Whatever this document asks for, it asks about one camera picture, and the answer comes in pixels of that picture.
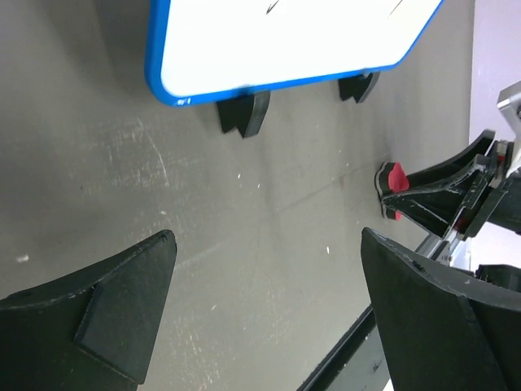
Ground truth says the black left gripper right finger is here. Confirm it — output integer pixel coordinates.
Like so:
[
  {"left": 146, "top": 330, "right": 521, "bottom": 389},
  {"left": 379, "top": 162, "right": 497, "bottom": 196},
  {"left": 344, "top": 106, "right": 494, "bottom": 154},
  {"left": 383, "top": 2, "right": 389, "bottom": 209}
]
[{"left": 361, "top": 228, "right": 520, "bottom": 390}]

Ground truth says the red heart shaped eraser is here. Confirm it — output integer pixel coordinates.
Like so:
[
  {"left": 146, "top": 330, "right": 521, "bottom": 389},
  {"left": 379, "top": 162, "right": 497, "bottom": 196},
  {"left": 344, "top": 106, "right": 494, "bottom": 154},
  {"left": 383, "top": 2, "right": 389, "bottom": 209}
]
[{"left": 374, "top": 162, "right": 409, "bottom": 221}]

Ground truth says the black whiteboard stand foot right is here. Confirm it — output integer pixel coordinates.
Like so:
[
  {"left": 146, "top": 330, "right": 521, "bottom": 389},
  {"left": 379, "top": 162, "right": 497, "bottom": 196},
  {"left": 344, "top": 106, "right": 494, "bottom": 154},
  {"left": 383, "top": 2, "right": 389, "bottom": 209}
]
[{"left": 338, "top": 72, "right": 380, "bottom": 103}]

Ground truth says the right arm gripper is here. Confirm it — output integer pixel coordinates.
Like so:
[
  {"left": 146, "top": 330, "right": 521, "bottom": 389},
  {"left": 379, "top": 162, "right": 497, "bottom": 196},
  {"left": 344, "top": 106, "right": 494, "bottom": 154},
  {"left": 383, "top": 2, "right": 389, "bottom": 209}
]
[{"left": 383, "top": 82, "right": 520, "bottom": 237}]

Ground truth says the aluminium frame rail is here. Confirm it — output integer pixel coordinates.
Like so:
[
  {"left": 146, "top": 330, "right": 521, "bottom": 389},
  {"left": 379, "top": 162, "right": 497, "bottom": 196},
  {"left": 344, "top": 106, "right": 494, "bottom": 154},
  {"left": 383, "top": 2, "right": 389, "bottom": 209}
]
[{"left": 415, "top": 233, "right": 471, "bottom": 270}]

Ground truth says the black whiteboard stand foot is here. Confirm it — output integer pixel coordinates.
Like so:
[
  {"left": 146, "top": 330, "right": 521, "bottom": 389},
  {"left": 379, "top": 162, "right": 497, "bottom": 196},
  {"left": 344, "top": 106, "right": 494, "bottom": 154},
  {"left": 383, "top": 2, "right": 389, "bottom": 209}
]
[
  {"left": 216, "top": 90, "right": 270, "bottom": 138},
  {"left": 338, "top": 72, "right": 380, "bottom": 103}
]

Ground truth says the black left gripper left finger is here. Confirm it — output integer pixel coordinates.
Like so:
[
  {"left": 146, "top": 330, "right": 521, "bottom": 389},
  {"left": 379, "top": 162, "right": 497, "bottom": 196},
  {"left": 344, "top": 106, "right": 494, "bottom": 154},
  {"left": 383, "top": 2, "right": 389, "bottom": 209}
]
[{"left": 1, "top": 230, "right": 177, "bottom": 390}]

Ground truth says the black whiteboard stand foot left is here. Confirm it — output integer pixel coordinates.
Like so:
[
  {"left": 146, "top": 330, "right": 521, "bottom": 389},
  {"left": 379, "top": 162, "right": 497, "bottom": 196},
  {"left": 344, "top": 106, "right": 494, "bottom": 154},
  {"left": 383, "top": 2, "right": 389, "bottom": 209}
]
[{"left": 216, "top": 90, "right": 270, "bottom": 138}]

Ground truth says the blue framed whiteboard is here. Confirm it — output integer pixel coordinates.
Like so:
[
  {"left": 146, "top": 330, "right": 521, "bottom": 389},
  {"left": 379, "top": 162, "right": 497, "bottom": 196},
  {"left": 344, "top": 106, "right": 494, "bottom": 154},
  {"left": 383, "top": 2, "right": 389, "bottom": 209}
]
[{"left": 144, "top": 0, "right": 440, "bottom": 107}]

